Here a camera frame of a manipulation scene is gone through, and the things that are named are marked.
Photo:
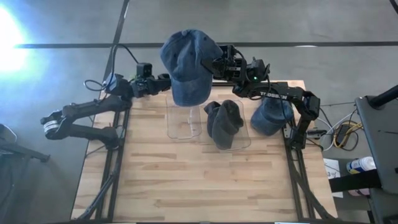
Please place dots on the clear plastic tray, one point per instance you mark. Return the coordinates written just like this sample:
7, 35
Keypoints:
183, 124
247, 137

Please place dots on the dark olive baseball cap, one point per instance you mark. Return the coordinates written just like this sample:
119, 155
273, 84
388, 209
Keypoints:
209, 115

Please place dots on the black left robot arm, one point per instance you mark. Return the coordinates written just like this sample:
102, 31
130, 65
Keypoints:
93, 107

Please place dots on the black metal table frame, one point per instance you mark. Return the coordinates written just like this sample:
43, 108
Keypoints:
113, 186

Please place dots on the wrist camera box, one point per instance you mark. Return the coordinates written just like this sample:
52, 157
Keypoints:
144, 70
258, 70

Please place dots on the dark grey equipment stand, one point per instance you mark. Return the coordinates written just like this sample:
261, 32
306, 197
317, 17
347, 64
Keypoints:
382, 140

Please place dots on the black flat bar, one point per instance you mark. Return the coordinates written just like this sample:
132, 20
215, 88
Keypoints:
354, 181

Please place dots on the white paper sheet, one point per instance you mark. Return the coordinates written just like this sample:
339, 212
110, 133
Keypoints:
331, 168

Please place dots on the blue denim baseball cap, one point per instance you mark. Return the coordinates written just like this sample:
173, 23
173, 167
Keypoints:
267, 119
189, 62

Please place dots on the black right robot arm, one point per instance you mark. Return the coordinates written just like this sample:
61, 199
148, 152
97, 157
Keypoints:
280, 93

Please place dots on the white and blue spray can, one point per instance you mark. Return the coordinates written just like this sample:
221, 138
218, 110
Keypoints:
362, 165

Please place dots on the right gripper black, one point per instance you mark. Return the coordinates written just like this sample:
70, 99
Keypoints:
231, 67

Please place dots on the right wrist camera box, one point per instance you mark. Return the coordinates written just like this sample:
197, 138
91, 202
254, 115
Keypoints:
258, 70

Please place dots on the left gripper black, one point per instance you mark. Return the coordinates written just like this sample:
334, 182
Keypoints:
147, 87

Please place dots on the charcoal black baseball cap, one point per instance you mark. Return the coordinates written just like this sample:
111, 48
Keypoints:
227, 127

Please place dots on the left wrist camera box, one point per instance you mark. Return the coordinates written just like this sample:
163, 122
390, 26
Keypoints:
144, 70

